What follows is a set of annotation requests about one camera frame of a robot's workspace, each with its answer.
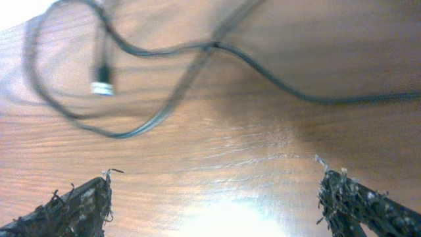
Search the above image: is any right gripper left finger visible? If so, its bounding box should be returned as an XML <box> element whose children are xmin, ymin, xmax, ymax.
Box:
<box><xmin>1</xmin><ymin>169</ymin><xmax>116</xmax><ymax>237</ymax></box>

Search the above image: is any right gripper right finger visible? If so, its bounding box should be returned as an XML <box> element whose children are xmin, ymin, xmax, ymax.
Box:
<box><xmin>314</xmin><ymin>155</ymin><xmax>420</xmax><ymax>237</ymax></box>

